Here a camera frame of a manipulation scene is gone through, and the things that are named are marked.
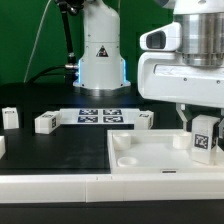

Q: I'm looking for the black cable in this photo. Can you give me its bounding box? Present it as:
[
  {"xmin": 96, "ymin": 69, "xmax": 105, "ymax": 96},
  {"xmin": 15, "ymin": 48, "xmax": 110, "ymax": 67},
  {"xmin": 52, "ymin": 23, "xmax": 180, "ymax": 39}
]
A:
[{"xmin": 26, "ymin": 65, "xmax": 75, "ymax": 84}]

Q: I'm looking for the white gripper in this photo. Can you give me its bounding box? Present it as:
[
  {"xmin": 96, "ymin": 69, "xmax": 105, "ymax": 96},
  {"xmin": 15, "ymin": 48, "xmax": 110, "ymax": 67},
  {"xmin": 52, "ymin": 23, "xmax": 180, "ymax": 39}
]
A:
[{"xmin": 137, "ymin": 22, "xmax": 224, "ymax": 131}]

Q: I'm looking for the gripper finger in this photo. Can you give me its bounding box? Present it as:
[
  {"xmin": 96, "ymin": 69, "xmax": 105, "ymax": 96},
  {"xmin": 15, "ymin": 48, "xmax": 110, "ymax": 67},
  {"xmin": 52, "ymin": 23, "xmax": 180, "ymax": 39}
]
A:
[{"xmin": 216, "ymin": 117, "xmax": 224, "ymax": 139}]

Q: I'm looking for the white fiducial marker sheet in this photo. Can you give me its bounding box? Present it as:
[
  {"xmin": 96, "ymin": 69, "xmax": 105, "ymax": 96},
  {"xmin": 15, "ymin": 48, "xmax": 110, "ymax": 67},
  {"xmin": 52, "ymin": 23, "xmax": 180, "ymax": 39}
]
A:
[{"xmin": 60, "ymin": 108, "xmax": 140, "ymax": 125}]

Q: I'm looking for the white cable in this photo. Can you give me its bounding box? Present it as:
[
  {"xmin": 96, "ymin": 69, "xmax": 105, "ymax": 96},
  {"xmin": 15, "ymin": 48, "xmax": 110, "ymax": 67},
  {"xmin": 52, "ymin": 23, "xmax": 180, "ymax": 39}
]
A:
[{"xmin": 23, "ymin": 0, "xmax": 54, "ymax": 84}]

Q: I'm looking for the white square tabletop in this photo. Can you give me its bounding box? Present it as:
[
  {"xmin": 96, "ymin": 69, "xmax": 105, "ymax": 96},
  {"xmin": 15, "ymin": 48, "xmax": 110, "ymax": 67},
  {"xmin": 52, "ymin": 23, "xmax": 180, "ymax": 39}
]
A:
[{"xmin": 107, "ymin": 129, "xmax": 224, "ymax": 174}]

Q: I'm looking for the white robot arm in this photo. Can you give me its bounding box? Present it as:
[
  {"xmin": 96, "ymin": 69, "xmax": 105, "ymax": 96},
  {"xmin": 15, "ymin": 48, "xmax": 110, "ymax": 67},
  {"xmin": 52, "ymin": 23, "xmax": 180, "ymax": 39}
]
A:
[{"xmin": 80, "ymin": 0, "xmax": 224, "ymax": 110}]

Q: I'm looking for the white U-shaped obstacle fence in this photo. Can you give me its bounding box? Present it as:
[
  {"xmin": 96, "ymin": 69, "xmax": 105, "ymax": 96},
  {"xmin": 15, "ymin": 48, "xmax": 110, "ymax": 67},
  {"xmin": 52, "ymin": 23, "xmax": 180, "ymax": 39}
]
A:
[{"xmin": 0, "ymin": 135, "xmax": 224, "ymax": 204}]

